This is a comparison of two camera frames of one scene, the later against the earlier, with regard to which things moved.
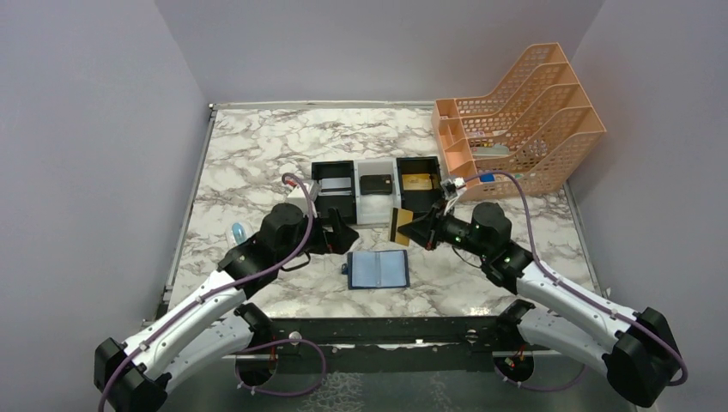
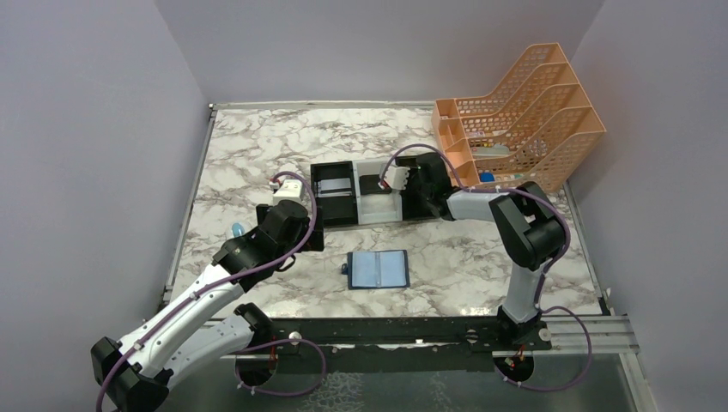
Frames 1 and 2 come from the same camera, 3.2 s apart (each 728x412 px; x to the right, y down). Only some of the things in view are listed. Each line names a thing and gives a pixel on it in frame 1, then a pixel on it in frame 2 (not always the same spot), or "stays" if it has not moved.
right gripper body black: x=456 y=231 → x=415 y=187
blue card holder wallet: x=377 y=269 stays
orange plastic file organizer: x=538 y=127 stays
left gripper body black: x=316 y=242 stays
